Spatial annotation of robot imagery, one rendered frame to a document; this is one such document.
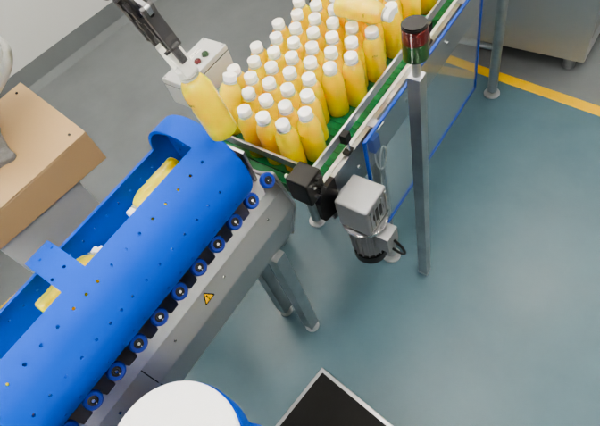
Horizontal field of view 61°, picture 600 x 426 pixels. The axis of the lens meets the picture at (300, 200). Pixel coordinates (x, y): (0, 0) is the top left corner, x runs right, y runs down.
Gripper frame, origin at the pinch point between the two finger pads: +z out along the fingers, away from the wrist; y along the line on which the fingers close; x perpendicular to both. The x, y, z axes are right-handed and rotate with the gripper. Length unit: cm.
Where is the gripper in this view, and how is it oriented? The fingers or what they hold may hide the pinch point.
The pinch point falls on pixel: (177, 59)
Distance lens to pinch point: 104.9
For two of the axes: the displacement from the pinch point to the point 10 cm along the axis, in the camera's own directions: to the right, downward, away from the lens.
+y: 6.2, 4.1, -6.6
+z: 4.2, 5.4, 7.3
